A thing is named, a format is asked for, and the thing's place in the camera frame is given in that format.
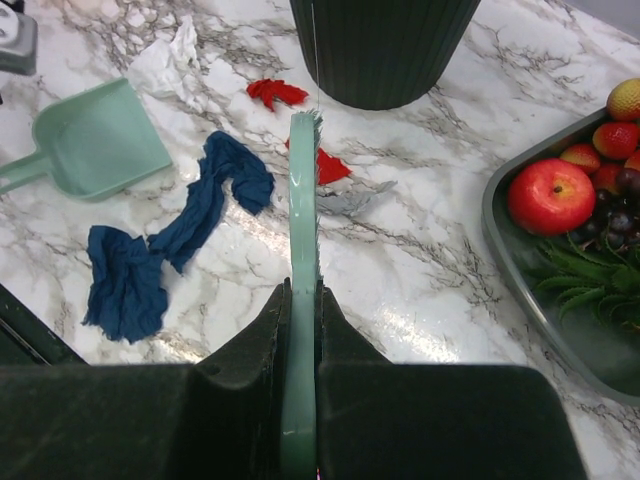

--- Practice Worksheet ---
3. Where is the black plastic trash bin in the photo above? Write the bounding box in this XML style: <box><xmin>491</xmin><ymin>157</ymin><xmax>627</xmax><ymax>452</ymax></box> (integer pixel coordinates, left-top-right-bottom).
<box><xmin>290</xmin><ymin>0</ymin><xmax>480</xmax><ymax>111</ymax></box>

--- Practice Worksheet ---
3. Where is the dark blue cloth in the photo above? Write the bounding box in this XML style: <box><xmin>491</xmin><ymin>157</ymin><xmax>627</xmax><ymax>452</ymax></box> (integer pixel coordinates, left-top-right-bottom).
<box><xmin>82</xmin><ymin>131</ymin><xmax>275</xmax><ymax>344</ymax></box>

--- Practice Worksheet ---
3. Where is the green plastic dustpan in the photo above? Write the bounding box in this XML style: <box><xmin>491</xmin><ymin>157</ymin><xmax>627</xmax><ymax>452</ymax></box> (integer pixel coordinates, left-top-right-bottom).
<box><xmin>1</xmin><ymin>78</ymin><xmax>172</xmax><ymax>201</ymax></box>

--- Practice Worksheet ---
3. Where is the green spiky plant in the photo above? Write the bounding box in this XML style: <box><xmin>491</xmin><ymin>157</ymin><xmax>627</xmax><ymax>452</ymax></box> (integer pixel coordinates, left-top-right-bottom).
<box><xmin>524</xmin><ymin>236</ymin><xmax>639</xmax><ymax>334</ymax></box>

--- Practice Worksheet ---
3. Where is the red apple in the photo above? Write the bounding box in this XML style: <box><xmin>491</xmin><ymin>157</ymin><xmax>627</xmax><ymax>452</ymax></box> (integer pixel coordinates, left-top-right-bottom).
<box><xmin>507</xmin><ymin>158</ymin><xmax>596</xmax><ymax>237</ymax></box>

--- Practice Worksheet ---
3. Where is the white crumpled tissue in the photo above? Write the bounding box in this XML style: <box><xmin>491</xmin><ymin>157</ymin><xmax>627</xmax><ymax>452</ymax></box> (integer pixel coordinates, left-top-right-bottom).
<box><xmin>126</xmin><ymin>15</ymin><xmax>208</xmax><ymax>113</ymax></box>

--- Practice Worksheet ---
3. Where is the red paper scrap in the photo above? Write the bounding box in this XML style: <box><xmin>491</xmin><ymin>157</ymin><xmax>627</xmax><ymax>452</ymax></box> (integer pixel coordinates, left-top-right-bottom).
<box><xmin>314</xmin><ymin>147</ymin><xmax>352</xmax><ymax>186</ymax></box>
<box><xmin>246</xmin><ymin>79</ymin><xmax>309</xmax><ymax>112</ymax></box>

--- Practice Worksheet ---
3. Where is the grey paper scrap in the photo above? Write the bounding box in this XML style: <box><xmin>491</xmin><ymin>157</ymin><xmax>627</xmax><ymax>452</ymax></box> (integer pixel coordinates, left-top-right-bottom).
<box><xmin>316</xmin><ymin>181</ymin><xmax>397</xmax><ymax>217</ymax></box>

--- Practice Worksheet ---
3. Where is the green hand brush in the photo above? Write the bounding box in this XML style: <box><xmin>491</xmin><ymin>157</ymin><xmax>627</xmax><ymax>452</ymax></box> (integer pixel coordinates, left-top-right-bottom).
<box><xmin>280</xmin><ymin>110</ymin><xmax>322</xmax><ymax>479</ymax></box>

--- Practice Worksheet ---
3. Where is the dark grey fruit tray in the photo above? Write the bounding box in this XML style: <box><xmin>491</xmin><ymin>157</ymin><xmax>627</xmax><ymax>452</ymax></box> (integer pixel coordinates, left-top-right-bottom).
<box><xmin>481</xmin><ymin>108</ymin><xmax>639</xmax><ymax>407</ymax></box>

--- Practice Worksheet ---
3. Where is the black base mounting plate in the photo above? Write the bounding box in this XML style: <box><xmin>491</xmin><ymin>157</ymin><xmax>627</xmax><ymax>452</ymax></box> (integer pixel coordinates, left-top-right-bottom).
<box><xmin>0</xmin><ymin>286</ymin><xmax>85</xmax><ymax>366</ymax></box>

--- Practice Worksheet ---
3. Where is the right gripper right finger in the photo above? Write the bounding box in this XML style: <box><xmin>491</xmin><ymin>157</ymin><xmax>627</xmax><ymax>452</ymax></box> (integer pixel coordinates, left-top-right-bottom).
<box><xmin>317</xmin><ymin>289</ymin><xmax>587</xmax><ymax>479</ymax></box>

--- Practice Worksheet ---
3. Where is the purple grape bunch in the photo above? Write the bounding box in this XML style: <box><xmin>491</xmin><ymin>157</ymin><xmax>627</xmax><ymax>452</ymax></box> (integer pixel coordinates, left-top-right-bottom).
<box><xmin>568</xmin><ymin>164</ymin><xmax>639</xmax><ymax>251</ymax></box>

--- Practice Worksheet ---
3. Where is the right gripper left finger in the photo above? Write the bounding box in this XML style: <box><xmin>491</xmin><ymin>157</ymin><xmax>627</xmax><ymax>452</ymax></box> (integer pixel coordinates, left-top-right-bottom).
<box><xmin>1</xmin><ymin>283</ymin><xmax>291</xmax><ymax>479</ymax></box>

